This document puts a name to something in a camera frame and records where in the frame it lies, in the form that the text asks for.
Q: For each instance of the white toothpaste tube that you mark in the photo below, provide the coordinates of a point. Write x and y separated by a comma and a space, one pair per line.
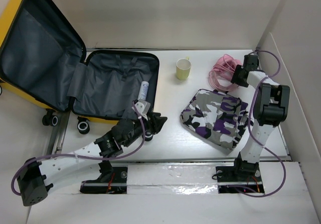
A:
143, 90

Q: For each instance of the pink headphones with cable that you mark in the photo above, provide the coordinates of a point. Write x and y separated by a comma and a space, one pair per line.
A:
223, 69

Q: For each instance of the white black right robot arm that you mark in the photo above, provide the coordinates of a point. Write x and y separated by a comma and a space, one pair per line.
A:
269, 108

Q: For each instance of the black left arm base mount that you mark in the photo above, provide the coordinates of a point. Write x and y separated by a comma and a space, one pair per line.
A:
112, 180

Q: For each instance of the purple camouflage pouch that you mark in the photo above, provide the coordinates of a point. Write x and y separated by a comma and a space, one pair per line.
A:
216, 116

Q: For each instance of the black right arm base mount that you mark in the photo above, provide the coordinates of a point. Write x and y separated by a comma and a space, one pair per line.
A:
240, 177

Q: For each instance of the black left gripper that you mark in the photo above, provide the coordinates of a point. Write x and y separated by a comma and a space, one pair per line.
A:
149, 123

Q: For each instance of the pale yellow mug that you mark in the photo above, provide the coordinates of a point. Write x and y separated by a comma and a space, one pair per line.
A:
183, 67

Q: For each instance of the aluminium mounting rail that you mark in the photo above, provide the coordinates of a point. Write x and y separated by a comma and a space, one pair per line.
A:
198, 174

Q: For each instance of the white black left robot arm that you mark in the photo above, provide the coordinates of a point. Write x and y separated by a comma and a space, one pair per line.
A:
40, 176

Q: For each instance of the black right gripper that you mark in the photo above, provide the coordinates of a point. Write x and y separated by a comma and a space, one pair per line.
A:
235, 79

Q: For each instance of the yellow hard-shell suitcase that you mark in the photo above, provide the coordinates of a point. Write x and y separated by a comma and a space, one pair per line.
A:
44, 60

